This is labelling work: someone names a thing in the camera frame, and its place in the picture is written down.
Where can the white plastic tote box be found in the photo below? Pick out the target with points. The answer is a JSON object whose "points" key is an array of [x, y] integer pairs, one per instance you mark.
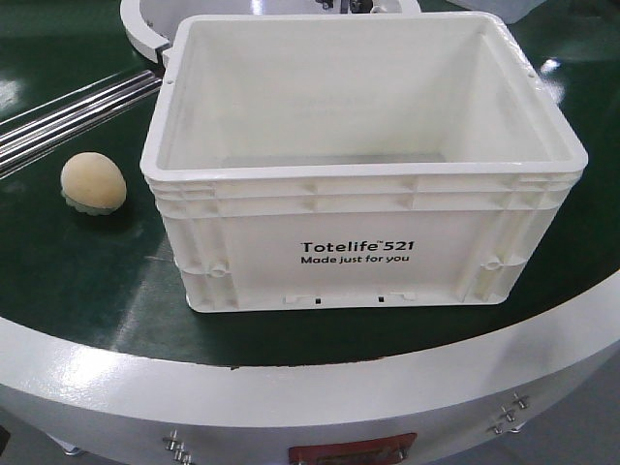
{"points": [[334, 161]]}

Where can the beige bun-shaped foam toy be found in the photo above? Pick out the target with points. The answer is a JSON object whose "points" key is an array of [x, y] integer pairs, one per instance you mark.
{"points": [[92, 183]]}

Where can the red warning label plate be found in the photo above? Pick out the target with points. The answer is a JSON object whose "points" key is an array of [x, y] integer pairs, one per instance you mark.
{"points": [[387, 450]]}

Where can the left front bolt cluster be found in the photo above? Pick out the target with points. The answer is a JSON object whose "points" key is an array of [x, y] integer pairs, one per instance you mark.
{"points": [[176, 447]]}

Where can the bolt cluster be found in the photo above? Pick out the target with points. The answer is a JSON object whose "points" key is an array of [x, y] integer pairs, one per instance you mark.
{"points": [[507, 421], [176, 447]]}

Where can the right front bolt cluster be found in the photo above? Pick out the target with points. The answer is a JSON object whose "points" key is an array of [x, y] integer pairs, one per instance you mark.
{"points": [[507, 421]]}

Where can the white round conveyor table frame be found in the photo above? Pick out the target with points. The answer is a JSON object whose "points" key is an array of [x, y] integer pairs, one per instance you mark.
{"points": [[121, 406]]}

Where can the chrome guide rail rods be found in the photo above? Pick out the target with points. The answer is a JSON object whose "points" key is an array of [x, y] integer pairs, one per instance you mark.
{"points": [[32, 140]]}

